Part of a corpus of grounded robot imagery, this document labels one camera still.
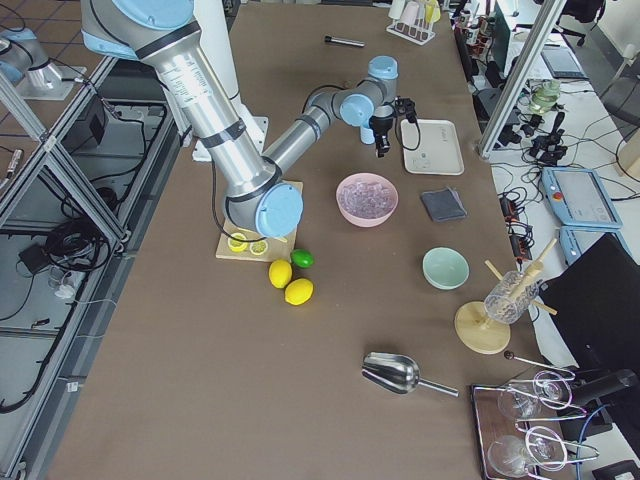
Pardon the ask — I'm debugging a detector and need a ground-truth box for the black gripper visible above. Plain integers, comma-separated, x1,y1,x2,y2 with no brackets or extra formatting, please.
370,97,416,158

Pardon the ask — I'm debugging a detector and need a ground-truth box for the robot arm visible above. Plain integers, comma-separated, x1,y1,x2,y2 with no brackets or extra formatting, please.
81,1,398,237
1,28,86,101

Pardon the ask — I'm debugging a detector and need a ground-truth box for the light blue plastic cup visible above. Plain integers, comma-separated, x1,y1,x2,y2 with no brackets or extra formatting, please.
360,127,375,145

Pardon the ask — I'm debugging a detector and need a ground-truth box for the pink bowl of ice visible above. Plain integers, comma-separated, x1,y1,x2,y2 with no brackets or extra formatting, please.
336,173,399,228

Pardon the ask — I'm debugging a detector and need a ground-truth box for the pink upturned cup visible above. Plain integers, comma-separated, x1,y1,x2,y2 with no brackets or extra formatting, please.
399,1,420,26

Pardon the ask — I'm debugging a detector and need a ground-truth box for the steel ice scoop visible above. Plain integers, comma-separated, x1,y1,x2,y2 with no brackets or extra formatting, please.
362,352,459,397

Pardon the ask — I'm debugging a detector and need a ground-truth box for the cream rabbit serving tray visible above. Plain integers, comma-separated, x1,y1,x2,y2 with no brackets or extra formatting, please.
400,119,464,176

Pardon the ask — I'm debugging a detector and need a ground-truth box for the grey folded cloth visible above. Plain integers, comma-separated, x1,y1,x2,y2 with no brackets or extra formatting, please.
420,187,467,222

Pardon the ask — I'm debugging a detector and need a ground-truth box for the steel muddler black tip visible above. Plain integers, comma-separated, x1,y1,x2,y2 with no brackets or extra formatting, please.
324,35,366,48

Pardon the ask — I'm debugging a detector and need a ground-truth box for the green ceramic bowl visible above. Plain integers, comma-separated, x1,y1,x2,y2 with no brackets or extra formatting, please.
422,247,470,290

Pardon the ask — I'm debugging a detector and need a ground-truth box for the green lime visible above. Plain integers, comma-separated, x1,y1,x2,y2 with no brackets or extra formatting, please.
290,249,315,269

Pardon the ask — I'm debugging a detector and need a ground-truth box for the lemon half lower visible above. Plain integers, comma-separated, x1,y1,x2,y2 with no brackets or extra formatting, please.
249,240,269,257

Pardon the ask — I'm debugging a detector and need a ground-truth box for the lemon half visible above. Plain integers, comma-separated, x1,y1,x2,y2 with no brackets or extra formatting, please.
249,240,269,257
227,231,249,253

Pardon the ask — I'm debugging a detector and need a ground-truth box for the yellow lemon far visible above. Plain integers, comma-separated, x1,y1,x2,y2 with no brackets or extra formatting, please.
268,259,293,289

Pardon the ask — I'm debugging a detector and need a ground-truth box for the yellow lemon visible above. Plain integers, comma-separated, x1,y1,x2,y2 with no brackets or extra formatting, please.
284,278,314,306
268,259,293,289

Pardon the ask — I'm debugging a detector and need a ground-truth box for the yellow lemon near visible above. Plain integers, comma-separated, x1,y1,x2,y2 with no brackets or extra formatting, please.
284,278,314,306

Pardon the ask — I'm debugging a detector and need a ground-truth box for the wooden cutting board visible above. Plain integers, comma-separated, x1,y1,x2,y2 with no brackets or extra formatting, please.
214,180,305,263

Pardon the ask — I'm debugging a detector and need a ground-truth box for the lemon half upper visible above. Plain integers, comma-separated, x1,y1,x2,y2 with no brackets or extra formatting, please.
227,231,249,253

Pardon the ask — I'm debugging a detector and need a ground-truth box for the clear textured glass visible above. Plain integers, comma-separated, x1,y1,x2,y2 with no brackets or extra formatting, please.
484,271,541,325

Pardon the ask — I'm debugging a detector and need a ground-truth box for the blue teach pendant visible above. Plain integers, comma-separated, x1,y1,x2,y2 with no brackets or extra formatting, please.
541,167,623,230

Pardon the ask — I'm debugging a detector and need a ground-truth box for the wine glass rack tray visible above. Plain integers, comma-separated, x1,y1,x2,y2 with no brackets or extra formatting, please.
470,368,599,479

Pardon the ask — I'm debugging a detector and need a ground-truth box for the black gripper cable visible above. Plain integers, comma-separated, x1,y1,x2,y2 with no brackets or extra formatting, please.
399,117,426,151

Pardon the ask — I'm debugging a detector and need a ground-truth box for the white wire cup rack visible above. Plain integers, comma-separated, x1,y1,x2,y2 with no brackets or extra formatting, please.
386,0,440,46

